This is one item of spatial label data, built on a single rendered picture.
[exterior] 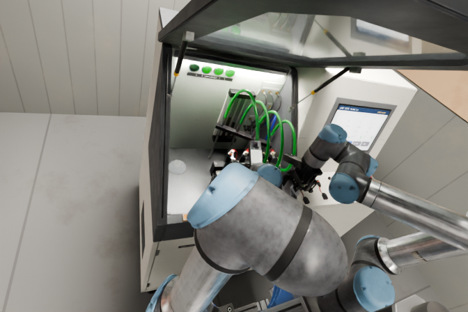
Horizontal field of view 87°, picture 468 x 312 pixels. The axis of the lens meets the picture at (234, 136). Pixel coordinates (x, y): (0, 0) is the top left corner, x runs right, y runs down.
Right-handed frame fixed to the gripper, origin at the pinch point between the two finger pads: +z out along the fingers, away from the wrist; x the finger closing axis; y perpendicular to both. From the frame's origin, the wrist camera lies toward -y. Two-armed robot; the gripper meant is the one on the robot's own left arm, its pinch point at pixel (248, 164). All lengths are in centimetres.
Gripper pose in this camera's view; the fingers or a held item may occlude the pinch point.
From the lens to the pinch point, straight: 106.9
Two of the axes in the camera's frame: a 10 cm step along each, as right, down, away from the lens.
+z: -1.2, 0.6, 9.9
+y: -0.1, 10.0, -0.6
